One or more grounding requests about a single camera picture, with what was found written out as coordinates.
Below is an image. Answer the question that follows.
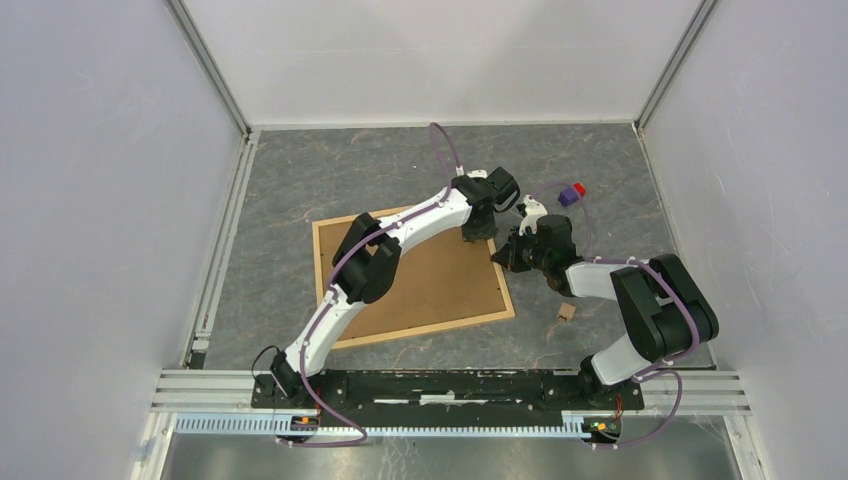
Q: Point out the purple and red block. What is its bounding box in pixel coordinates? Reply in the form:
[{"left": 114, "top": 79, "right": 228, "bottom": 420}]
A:
[{"left": 558, "top": 182, "right": 586, "bottom": 208}]

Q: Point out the small brown cube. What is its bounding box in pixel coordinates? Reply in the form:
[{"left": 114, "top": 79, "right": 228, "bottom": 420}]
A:
[{"left": 557, "top": 302, "right": 576, "bottom": 322}]

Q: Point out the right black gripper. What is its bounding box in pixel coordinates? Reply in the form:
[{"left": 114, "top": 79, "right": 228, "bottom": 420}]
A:
[{"left": 493, "top": 226, "right": 550, "bottom": 274}]

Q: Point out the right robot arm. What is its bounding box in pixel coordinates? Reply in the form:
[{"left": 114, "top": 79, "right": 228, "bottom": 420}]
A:
[{"left": 492, "top": 215, "right": 719, "bottom": 408}]

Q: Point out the brown backing board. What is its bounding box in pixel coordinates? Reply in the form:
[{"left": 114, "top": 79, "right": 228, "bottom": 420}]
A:
[{"left": 319, "top": 213, "right": 507, "bottom": 342}]

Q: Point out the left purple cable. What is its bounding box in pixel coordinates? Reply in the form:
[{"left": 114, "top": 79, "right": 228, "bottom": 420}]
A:
[{"left": 298, "top": 122, "right": 465, "bottom": 448}]

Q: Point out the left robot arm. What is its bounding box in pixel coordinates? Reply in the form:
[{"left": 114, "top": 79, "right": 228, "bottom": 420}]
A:
[{"left": 270, "top": 167, "right": 520, "bottom": 408}]

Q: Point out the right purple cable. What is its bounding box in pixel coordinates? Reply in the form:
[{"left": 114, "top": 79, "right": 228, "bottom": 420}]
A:
[{"left": 529, "top": 181, "right": 702, "bottom": 450}]

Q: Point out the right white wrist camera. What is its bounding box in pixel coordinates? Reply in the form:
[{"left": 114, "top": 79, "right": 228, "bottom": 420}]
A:
[{"left": 517, "top": 195, "right": 548, "bottom": 236}]

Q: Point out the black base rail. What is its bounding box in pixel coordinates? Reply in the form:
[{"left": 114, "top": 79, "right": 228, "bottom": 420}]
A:
[{"left": 251, "top": 369, "right": 645, "bottom": 428}]

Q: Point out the purple cable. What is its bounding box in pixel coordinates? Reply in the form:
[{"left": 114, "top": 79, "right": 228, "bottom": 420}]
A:
[
  {"left": 529, "top": 181, "right": 702, "bottom": 450},
  {"left": 298, "top": 122, "right": 465, "bottom": 448}
]

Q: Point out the wooden picture frame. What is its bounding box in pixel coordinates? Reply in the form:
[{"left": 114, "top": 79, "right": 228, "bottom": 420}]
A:
[{"left": 311, "top": 205, "right": 517, "bottom": 351}]

